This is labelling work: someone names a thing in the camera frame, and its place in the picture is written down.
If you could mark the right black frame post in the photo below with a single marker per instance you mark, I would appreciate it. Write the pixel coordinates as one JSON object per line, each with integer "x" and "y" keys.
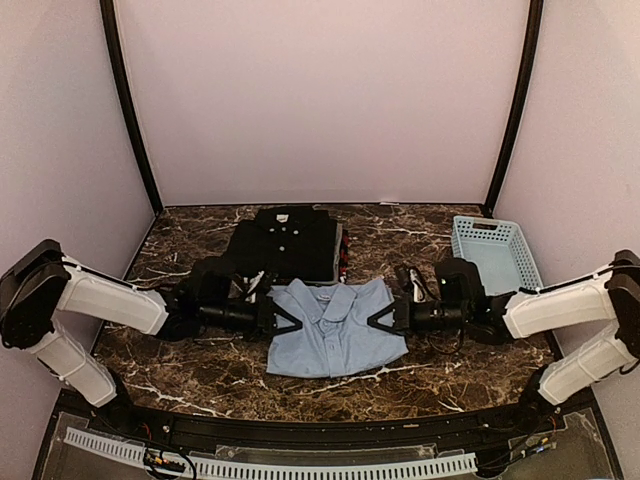
{"x": 525, "y": 70}

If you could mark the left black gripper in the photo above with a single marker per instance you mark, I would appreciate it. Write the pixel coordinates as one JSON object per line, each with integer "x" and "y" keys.
{"x": 266, "y": 308}

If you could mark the left black frame post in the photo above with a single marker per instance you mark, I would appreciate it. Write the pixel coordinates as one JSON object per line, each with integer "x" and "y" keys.
{"x": 117, "y": 62}

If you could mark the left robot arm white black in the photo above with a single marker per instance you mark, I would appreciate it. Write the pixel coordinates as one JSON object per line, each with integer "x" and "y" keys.
{"x": 45, "y": 282}

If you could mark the grey shirt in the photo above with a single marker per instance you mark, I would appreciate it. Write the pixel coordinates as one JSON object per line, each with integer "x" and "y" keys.
{"x": 339, "y": 229}

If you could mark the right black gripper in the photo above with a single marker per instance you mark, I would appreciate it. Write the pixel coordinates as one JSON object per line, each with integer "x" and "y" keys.
{"x": 401, "y": 317}

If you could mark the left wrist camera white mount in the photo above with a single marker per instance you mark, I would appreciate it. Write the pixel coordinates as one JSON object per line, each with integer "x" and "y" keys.
{"x": 255, "y": 282}

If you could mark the small circuit board with wires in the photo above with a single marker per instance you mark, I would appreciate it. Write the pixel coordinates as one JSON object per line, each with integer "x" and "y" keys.
{"x": 170, "y": 463}

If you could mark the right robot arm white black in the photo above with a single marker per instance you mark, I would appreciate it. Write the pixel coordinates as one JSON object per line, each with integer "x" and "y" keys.
{"x": 610, "y": 294}

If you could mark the black red printed shirt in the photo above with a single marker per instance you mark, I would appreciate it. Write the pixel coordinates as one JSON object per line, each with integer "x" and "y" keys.
{"x": 343, "y": 257}

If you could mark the light blue long sleeve shirt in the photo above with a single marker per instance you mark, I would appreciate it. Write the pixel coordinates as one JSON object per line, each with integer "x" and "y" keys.
{"x": 334, "y": 339}

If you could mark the white slotted cable duct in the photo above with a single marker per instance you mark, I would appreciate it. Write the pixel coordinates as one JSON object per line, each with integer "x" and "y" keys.
{"x": 130, "y": 452}

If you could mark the black front rail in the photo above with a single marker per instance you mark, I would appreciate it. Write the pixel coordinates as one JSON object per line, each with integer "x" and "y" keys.
{"x": 483, "y": 428}

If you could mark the light blue plastic basket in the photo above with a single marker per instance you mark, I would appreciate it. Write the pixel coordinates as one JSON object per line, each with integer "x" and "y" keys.
{"x": 499, "y": 250}

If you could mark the black frame post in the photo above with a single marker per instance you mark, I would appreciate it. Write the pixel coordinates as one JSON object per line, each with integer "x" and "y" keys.
{"x": 117, "y": 62}
{"x": 525, "y": 70}

